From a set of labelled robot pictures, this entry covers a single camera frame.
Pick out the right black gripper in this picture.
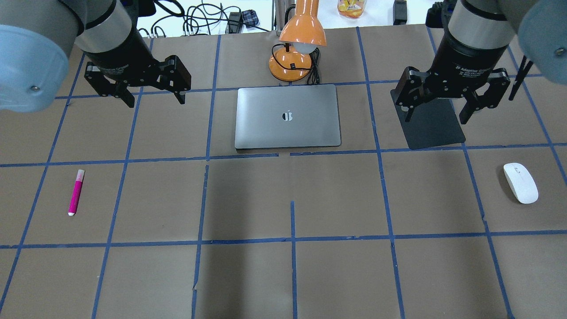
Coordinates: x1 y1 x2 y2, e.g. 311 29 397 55
394 34 511 125

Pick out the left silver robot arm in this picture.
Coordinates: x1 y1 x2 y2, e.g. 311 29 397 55
0 0 192 113

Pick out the black mousepad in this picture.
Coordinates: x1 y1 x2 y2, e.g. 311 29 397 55
395 99 466 150

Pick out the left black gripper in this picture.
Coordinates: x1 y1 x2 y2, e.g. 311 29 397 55
84 27 192 108

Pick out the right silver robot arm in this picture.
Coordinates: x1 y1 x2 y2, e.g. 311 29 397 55
392 0 567 124

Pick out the pink marker pen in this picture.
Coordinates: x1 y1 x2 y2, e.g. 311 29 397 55
67 169 85 216

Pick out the black lamp power cable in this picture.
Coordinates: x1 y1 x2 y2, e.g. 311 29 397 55
283 43 321 86

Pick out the black power adapter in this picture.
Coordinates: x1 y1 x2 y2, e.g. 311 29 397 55
392 0 408 25

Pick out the grey closed laptop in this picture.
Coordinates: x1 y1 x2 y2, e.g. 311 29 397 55
234 84 342 150

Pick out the orange desk lamp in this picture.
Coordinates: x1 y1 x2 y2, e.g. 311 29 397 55
268 0 327 82

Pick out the white computer mouse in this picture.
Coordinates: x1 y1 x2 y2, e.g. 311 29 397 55
503 162 539 204

